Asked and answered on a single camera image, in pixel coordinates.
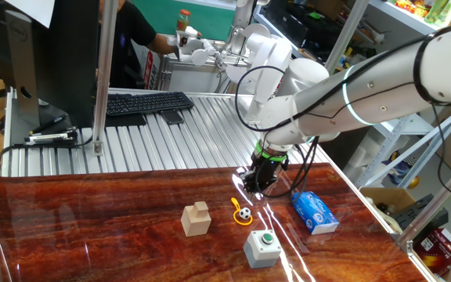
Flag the red printed box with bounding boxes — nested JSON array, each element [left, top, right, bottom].
[[413, 228, 451, 277]]

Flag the silver metal column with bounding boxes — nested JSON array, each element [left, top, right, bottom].
[[231, 0, 269, 44]]

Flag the person forearm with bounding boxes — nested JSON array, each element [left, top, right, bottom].
[[149, 33, 175, 55]]

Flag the person in black shirt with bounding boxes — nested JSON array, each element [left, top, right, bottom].
[[98, 0, 158, 90]]

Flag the black table cable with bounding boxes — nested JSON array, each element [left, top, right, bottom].
[[0, 135, 96, 175]]

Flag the black plastic case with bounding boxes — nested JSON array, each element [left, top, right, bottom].
[[389, 193, 449, 232]]

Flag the red and yellow toys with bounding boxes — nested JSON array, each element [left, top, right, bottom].
[[395, 0, 426, 17]]

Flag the stepped wooden block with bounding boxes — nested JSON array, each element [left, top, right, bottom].
[[180, 201, 213, 237]]

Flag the white haptic teleoperation device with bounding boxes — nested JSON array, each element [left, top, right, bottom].
[[166, 23, 294, 125]]

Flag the black computer monitor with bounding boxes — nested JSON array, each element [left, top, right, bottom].
[[0, 0, 101, 128]]

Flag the slanted aluminium frame post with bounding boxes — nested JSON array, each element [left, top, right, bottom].
[[395, 150, 451, 251], [323, 0, 370, 74]]

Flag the aluminium frame post with bracket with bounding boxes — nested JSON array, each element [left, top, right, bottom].
[[92, 0, 119, 157]]

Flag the white paper sheet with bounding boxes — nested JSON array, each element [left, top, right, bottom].
[[4, 0, 56, 29]]

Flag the black cabinet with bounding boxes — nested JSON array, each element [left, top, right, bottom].
[[319, 127, 371, 169]]

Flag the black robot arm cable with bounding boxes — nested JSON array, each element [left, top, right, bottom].
[[234, 17, 451, 207]]

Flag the black pen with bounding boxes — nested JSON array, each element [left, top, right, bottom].
[[29, 113, 69, 136]]

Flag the black and white marker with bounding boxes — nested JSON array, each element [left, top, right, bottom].
[[23, 128, 78, 145]]

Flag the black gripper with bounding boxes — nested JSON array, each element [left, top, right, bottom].
[[240, 153, 288, 196]]

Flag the person hand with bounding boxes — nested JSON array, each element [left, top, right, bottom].
[[168, 35, 182, 60]]

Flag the silver monitor stand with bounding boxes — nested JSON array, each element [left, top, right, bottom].
[[4, 9, 50, 128]]

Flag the wood grain table mat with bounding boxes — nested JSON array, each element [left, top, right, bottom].
[[0, 162, 432, 282]]

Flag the yellow bubble ring wand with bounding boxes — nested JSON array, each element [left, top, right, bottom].
[[230, 197, 254, 226]]

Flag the grey box with green button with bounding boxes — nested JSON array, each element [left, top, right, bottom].
[[243, 230, 283, 269]]

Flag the cardboard box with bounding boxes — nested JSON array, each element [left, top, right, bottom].
[[360, 186, 418, 236]]

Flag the blue tissue pack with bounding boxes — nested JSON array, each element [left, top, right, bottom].
[[290, 191, 340, 236]]

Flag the white metal shelf rack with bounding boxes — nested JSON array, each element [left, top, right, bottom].
[[342, 0, 451, 189]]

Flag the black keyboard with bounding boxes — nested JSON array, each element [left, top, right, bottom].
[[106, 91, 195, 118]]

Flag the aluminium flight case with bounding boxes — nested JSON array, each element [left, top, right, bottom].
[[157, 54, 230, 94]]

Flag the orange jar with red lid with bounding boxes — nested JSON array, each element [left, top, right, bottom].
[[176, 9, 192, 31]]

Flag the black smartphone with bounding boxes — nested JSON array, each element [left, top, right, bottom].
[[159, 109, 185, 125]]

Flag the red and white sign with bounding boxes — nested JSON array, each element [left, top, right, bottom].
[[143, 49, 156, 90]]

